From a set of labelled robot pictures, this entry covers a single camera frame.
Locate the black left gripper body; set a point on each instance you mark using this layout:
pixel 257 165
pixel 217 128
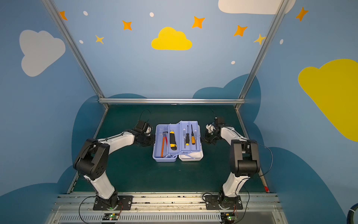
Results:
pixel 147 139

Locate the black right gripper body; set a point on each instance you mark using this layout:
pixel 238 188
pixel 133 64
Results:
pixel 209 137

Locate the amber handle screwdriver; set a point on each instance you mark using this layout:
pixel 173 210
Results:
pixel 192 136

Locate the orange pencil tool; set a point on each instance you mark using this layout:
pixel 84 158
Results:
pixel 162 146

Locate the red handle pliers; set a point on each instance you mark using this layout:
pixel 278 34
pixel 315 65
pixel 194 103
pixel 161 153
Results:
pixel 165 137

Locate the black yellow screwdriver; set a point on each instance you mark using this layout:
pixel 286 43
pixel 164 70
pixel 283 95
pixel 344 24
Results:
pixel 187 139

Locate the white purple tool box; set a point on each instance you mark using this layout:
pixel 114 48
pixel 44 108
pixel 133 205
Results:
pixel 191 153

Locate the black yellow handle tool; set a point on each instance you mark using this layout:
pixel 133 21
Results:
pixel 173 144

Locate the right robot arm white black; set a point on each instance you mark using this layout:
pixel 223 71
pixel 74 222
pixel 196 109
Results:
pixel 244 158

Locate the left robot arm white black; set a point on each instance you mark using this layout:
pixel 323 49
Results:
pixel 92 159

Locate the right controller board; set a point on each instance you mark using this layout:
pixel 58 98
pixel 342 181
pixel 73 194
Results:
pixel 228 218

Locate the controller board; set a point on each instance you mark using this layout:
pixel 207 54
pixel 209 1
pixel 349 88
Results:
pixel 228 218
pixel 110 216

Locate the left controller board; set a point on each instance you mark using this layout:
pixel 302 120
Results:
pixel 110 216

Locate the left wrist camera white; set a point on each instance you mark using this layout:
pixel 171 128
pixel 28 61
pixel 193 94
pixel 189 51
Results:
pixel 148 131

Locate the aluminium frame crossbar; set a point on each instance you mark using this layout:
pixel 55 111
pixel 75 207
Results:
pixel 169 101

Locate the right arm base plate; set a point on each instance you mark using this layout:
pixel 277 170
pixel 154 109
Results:
pixel 220 202

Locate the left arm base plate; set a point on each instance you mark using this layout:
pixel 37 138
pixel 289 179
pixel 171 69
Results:
pixel 115 203

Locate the left aluminium frame post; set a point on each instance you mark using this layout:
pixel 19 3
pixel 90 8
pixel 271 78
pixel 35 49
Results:
pixel 60 23

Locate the aluminium frame post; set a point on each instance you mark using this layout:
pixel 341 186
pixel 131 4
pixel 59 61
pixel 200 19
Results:
pixel 60 23
pixel 272 30

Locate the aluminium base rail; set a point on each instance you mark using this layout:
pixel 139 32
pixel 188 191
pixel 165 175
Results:
pixel 167 208

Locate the right aluminium frame post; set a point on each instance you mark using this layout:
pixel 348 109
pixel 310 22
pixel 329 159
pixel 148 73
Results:
pixel 272 30

